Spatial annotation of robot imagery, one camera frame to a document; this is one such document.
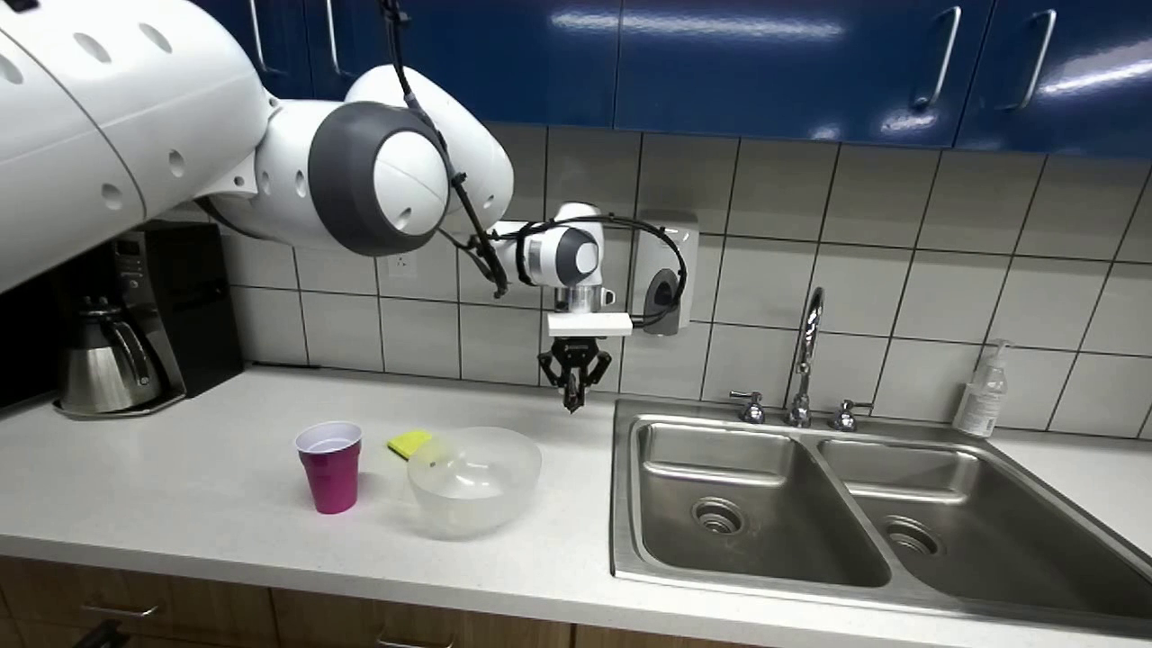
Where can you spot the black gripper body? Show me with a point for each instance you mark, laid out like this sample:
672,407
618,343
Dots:
573,353

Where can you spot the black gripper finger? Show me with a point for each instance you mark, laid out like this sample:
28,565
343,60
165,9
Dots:
590,371
554,377

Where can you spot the brown chocolate bar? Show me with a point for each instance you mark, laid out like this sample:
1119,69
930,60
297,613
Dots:
573,397

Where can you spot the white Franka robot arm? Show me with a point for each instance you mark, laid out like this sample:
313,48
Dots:
120,119

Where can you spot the clear plastic bowl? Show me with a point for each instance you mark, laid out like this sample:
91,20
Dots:
471,479

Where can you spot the yellow sponge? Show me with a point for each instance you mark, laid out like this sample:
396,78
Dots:
412,444

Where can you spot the chrome faucet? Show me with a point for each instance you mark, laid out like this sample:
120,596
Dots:
805,362

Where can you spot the purple plastic cup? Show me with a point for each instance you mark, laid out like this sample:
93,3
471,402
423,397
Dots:
327,471

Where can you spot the stainless steel double sink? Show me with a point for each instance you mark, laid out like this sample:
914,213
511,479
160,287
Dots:
866,517

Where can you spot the black coffee maker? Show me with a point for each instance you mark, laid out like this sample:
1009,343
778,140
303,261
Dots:
180,311

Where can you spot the wooden base cabinet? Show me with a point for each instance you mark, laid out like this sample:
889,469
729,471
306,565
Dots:
238,607

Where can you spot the clear soap bottle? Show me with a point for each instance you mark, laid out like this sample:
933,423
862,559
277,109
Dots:
985,397

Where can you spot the steel coffee carafe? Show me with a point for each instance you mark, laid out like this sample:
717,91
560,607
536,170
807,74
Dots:
105,363

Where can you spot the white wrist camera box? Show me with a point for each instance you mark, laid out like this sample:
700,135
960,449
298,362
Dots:
589,325

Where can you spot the blue wall cabinet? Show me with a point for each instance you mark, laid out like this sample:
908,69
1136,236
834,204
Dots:
720,60

